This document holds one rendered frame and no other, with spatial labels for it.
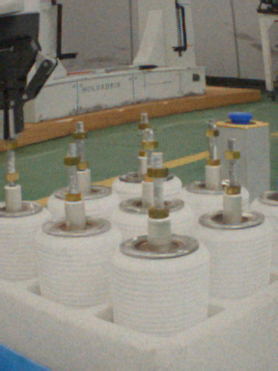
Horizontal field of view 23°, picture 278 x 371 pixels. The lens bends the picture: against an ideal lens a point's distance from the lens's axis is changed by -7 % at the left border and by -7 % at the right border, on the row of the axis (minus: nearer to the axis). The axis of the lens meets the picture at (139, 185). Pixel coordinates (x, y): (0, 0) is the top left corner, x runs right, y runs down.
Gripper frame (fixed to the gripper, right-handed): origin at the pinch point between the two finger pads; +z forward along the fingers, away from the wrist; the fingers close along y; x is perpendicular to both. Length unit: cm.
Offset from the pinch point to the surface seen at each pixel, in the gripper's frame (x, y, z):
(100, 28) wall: -607, 198, -21
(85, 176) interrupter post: -9.4, -6.1, 8.5
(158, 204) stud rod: 11.6, -21.0, 6.5
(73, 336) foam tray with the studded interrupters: 15.8, -12.8, 19.7
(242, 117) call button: -32.1, -23.2, 3.7
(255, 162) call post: -31.2, -25.1, 10.6
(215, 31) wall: -559, 69, -14
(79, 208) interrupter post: 6.4, -11.2, 8.4
